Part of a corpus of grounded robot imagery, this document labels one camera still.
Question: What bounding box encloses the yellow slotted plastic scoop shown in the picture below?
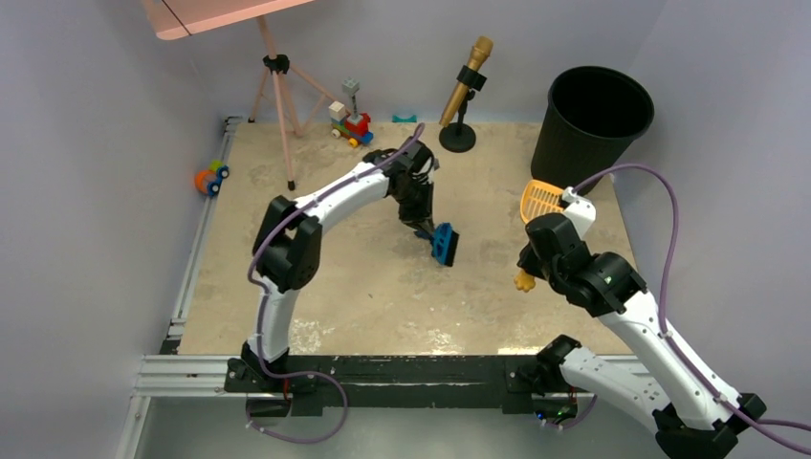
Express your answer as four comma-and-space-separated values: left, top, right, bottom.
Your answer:
514, 180, 563, 293

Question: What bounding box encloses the blue hand brush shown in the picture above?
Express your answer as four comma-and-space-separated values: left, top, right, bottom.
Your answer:
414, 222, 459, 267

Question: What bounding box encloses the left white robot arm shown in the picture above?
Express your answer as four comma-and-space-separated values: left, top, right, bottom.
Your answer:
241, 142, 439, 391

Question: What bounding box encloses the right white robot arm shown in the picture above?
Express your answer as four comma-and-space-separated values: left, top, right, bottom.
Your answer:
518, 213, 766, 458

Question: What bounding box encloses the teal small block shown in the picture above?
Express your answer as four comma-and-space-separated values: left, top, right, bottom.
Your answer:
391, 115, 417, 123

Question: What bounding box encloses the gold microphone on stand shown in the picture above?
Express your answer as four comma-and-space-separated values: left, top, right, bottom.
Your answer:
439, 35, 493, 153

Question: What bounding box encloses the toy block train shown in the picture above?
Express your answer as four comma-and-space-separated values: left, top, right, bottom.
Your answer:
328, 77, 374, 148

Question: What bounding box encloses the black waste bin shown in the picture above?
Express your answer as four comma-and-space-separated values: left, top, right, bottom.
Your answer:
530, 66, 655, 188

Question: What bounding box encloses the orange green toy wheel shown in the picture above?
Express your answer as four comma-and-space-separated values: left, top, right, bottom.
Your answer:
194, 160, 230, 197

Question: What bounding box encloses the black base bar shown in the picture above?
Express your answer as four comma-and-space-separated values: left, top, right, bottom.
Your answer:
224, 355, 580, 420

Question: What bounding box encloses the pink tripod stand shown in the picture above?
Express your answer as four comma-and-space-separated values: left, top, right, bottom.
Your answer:
142, 0, 337, 190

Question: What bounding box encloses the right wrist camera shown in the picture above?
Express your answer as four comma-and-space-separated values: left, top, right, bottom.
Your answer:
560, 186, 597, 238

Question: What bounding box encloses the aluminium frame rail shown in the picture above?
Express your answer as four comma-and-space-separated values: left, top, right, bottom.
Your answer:
115, 116, 247, 458

